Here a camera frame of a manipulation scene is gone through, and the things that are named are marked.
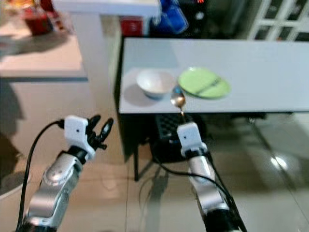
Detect metal spoon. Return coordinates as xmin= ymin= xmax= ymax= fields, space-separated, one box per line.
xmin=170 ymin=87 xmax=188 ymax=117

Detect white kitchen counter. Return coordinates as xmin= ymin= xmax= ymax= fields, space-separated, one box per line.
xmin=0 ymin=22 xmax=86 ymax=162

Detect white pillar with shelf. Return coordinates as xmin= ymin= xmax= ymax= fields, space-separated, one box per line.
xmin=52 ymin=0 xmax=162 ymax=119

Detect black perforated crate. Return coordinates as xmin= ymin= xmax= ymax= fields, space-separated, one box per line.
xmin=151 ymin=114 xmax=190 ymax=163

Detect white ceramic bowl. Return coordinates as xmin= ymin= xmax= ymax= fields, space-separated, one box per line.
xmin=136 ymin=68 xmax=177 ymax=100

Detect person's grey shoe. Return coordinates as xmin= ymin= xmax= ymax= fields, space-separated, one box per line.
xmin=0 ymin=171 xmax=26 ymax=200

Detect red box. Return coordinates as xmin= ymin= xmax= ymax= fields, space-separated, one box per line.
xmin=119 ymin=16 xmax=143 ymax=37

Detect green round plate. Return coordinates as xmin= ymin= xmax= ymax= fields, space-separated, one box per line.
xmin=177 ymin=66 xmax=231 ymax=100

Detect dark chopstick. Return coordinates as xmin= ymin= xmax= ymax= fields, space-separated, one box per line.
xmin=196 ymin=79 xmax=223 ymax=94

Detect red jar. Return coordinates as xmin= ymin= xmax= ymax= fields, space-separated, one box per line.
xmin=28 ymin=6 xmax=57 ymax=36

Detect blue plastic container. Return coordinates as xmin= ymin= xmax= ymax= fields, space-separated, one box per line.
xmin=154 ymin=0 xmax=190 ymax=35

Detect white grid cabinet door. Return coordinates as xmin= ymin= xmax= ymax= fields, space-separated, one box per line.
xmin=246 ymin=0 xmax=309 ymax=42

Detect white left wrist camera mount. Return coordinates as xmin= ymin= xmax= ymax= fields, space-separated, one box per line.
xmin=63 ymin=115 xmax=97 ymax=161

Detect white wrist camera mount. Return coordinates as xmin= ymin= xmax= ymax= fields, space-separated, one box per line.
xmin=176 ymin=122 xmax=208 ymax=156
xmin=63 ymin=115 xmax=97 ymax=161

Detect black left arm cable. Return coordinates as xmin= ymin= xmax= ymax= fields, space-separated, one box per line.
xmin=18 ymin=119 xmax=66 ymax=230

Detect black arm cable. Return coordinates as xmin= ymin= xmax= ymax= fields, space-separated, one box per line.
xmin=18 ymin=119 xmax=66 ymax=230
xmin=151 ymin=154 xmax=247 ymax=232

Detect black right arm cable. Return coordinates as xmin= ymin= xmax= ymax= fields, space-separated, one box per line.
xmin=151 ymin=154 xmax=247 ymax=232

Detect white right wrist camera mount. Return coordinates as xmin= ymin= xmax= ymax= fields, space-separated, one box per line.
xmin=176 ymin=122 xmax=208 ymax=156

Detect white table with black frame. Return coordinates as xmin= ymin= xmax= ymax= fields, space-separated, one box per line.
xmin=119 ymin=38 xmax=309 ymax=182

